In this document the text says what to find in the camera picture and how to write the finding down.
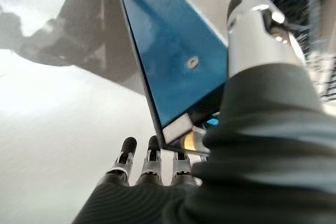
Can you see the right robot hand dark glove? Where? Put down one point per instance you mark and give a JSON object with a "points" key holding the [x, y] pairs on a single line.
{"points": [[262, 169]]}

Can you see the dishwasher door with blue film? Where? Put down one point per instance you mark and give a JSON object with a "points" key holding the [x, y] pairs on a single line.
{"points": [[170, 51]]}

